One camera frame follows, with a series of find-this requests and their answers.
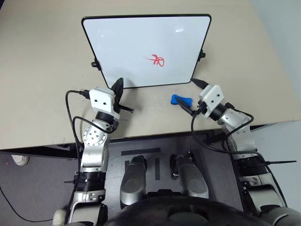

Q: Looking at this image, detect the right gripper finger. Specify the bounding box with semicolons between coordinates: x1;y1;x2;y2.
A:
191;78;209;90
177;97;197;117

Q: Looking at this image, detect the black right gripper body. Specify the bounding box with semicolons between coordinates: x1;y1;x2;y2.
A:
196;100;208;115

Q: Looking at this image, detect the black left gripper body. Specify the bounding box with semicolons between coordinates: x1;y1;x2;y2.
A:
113;92;123;113

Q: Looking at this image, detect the blue bone-shaped eraser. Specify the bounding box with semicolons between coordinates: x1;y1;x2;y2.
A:
170;94;193;106

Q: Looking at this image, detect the long black tape strip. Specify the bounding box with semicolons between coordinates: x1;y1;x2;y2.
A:
120;147;161;156

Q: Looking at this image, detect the short black tape strip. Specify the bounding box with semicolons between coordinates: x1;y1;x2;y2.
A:
155;158;161;181

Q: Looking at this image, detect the silver left robot leg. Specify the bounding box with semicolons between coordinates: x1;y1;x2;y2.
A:
119;155;148;210

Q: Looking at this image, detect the silver robot leg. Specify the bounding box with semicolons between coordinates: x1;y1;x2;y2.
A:
119;155;148;210
170;153;210;201

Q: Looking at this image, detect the silver right robot leg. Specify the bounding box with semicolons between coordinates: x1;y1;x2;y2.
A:
170;153;210;201

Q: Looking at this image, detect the black rounded robot torso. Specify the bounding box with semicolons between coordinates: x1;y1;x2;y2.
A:
106;189;268;226

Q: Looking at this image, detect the white shoe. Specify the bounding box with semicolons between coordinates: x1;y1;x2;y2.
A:
11;154;31;166

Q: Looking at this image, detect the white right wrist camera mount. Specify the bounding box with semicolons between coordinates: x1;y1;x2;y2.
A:
198;84;223;119

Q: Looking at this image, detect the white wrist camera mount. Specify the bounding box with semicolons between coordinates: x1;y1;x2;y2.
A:
198;84;223;119
90;86;120;120

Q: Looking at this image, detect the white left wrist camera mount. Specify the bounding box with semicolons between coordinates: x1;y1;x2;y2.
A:
90;86;120;120

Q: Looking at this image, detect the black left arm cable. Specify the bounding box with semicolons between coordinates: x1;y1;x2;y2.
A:
65;89;114;165

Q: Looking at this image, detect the white whiteboard with black frame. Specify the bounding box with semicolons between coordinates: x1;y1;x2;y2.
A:
81;14;212;89

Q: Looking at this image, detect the black table frame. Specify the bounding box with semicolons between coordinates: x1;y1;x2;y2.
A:
0;124;275;162

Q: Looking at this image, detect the thin black floor cable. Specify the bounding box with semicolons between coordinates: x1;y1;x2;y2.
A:
0;185;56;223

